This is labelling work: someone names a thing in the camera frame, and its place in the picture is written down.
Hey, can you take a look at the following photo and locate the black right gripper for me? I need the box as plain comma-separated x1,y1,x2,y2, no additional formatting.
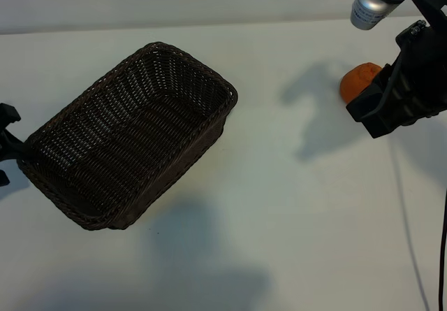
345,20,447,140

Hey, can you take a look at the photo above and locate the dark brown wicker basket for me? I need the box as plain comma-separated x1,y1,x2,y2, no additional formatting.
16,41,240,232

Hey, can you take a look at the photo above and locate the orange soft toy fruit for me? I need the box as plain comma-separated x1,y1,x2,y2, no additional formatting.
339,62,383,105

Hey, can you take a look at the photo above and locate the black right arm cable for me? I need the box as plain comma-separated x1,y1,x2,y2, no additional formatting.
437,188,447,311

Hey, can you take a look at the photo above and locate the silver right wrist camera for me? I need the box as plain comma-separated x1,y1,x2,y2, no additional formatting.
350,0,400,31

